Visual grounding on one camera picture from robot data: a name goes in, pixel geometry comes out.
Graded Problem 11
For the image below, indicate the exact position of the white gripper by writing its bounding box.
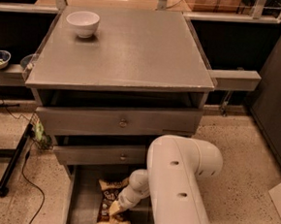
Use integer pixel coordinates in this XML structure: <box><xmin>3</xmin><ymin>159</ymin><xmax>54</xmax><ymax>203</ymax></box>
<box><xmin>109</xmin><ymin>188</ymin><xmax>141</xmax><ymax>216</ymax></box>

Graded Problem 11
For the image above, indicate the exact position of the brown sea salt chip bag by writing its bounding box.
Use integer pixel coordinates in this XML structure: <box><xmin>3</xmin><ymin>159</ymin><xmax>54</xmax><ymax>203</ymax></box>
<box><xmin>96</xmin><ymin>177</ymin><xmax>131</xmax><ymax>224</ymax></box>

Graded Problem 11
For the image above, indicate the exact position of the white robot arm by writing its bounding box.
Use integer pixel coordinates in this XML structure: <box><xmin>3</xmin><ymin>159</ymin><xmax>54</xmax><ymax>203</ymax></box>
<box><xmin>109</xmin><ymin>135</ymin><xmax>223</xmax><ymax>224</ymax></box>

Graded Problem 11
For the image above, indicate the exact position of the grey bottom drawer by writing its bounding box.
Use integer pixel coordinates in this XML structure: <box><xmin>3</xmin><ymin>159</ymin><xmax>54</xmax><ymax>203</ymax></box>
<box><xmin>64</xmin><ymin>164</ymin><xmax>154</xmax><ymax>224</ymax></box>

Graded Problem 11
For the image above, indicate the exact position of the grey drawer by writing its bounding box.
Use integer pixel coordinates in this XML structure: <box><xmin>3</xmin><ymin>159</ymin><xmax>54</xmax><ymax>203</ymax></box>
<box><xmin>37</xmin><ymin>107</ymin><xmax>203</xmax><ymax>136</ymax></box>
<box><xmin>53</xmin><ymin>144</ymin><xmax>148</xmax><ymax>165</ymax></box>
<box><xmin>64</xmin><ymin>164</ymin><xmax>154</xmax><ymax>224</ymax></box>

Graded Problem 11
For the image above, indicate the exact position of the grey middle drawer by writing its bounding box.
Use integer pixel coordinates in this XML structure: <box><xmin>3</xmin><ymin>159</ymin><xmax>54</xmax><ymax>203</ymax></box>
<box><xmin>53</xmin><ymin>144</ymin><xmax>148</xmax><ymax>165</ymax></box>

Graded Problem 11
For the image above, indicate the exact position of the grey top drawer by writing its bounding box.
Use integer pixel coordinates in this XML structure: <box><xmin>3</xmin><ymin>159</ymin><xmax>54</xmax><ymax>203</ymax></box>
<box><xmin>37</xmin><ymin>107</ymin><xmax>203</xmax><ymax>136</ymax></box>

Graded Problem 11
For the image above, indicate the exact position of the grey drawer cabinet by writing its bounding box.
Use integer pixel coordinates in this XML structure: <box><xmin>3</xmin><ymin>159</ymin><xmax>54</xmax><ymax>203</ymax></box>
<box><xmin>17</xmin><ymin>0</ymin><xmax>221</xmax><ymax>188</ymax></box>

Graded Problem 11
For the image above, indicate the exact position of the black tripod leg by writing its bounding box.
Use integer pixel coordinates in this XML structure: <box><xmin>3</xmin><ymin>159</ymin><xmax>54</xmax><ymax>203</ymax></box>
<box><xmin>0</xmin><ymin>124</ymin><xmax>33</xmax><ymax>198</ymax></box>

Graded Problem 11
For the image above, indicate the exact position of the grey left shelf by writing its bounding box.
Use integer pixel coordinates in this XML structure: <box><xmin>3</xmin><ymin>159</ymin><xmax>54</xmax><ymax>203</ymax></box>
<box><xmin>0</xmin><ymin>64</ymin><xmax>25</xmax><ymax>87</ymax></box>

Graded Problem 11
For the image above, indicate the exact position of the grey side beam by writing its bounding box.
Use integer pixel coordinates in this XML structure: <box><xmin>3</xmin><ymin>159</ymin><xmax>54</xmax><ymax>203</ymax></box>
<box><xmin>208</xmin><ymin>69</ymin><xmax>261</xmax><ymax>91</ymax></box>

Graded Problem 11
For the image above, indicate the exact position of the white ceramic bowl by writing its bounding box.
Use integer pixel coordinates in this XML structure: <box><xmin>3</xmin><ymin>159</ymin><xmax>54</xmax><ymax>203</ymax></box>
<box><xmin>66</xmin><ymin>11</ymin><xmax>100</xmax><ymax>38</ymax></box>

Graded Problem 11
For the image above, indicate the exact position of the green wire basket item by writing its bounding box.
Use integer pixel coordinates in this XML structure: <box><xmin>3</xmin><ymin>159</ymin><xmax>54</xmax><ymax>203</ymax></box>
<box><xmin>30</xmin><ymin>113</ymin><xmax>52</xmax><ymax>150</ymax></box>

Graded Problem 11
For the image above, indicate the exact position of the black floor cable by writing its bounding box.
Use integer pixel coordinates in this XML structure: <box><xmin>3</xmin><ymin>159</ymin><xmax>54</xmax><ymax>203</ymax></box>
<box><xmin>0</xmin><ymin>73</ymin><xmax>55</xmax><ymax>224</ymax></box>

